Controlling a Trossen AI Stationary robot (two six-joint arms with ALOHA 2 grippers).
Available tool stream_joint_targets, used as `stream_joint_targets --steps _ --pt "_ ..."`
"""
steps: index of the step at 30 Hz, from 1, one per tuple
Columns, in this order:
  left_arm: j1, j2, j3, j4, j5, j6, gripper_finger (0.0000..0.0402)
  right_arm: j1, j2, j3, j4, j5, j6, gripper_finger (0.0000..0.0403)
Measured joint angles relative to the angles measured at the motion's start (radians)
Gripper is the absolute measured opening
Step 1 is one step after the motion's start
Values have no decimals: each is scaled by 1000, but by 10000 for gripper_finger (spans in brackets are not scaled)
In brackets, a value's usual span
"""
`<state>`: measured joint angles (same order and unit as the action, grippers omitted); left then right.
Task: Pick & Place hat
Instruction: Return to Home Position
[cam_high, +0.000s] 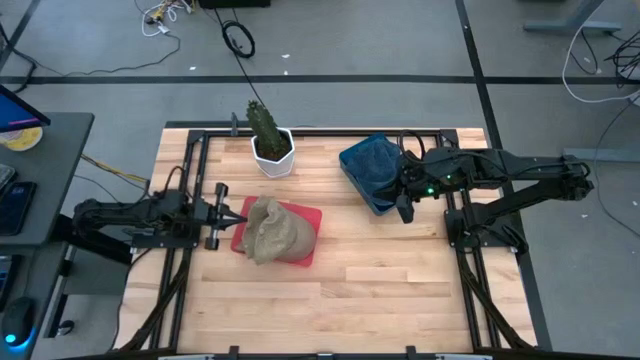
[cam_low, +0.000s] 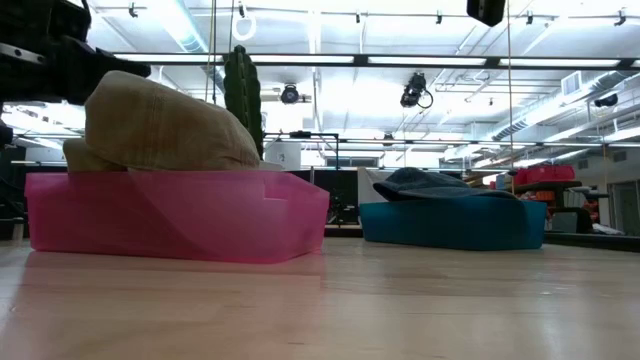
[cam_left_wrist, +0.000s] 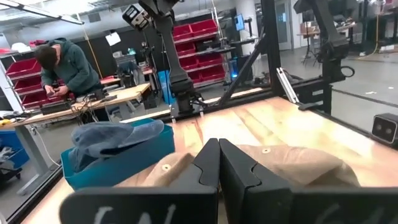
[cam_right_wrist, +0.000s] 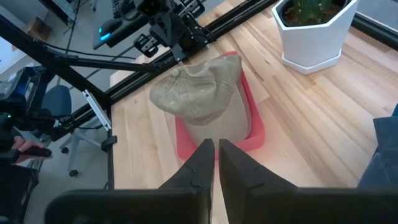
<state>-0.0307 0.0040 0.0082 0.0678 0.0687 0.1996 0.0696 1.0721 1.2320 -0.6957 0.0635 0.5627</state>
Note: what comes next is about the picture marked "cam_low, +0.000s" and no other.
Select white hanging ring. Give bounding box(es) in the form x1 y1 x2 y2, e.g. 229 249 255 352
231 2 258 42

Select black ceiling camera with cable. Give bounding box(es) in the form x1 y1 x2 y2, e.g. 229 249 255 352
399 72 434 109

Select beige baseball cap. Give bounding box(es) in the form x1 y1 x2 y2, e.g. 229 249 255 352
62 137 129 174
83 69 262 173

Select thin hanging rope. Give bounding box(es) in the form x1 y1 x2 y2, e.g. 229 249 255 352
506 0 513 169

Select black overhead crossbar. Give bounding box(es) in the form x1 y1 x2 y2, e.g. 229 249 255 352
112 52 640 70

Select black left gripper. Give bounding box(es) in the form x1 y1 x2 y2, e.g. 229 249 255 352
0 0 151 106

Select black aluminium table frame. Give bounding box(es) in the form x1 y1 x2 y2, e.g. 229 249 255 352
323 224 640 253

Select pink-red translucent plastic bin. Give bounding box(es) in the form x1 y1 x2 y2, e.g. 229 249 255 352
24 169 331 265

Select black hanging cable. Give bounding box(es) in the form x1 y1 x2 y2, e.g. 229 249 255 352
212 0 219 106

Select tall green cactus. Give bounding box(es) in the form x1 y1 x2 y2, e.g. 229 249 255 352
222 44 265 159

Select blue plastic bin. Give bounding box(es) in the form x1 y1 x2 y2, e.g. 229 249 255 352
358 195 548 252

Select red storage bins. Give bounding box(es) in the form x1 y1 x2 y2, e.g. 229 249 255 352
513 164 577 187

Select white cloth sheet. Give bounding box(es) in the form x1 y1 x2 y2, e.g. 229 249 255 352
357 167 396 205

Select black metal rack frame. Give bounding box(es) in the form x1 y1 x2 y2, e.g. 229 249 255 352
263 130 341 171

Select dark blue baseball cap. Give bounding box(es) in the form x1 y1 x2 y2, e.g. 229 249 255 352
372 166 520 202

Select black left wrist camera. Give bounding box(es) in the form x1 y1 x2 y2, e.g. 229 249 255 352
47 0 93 41

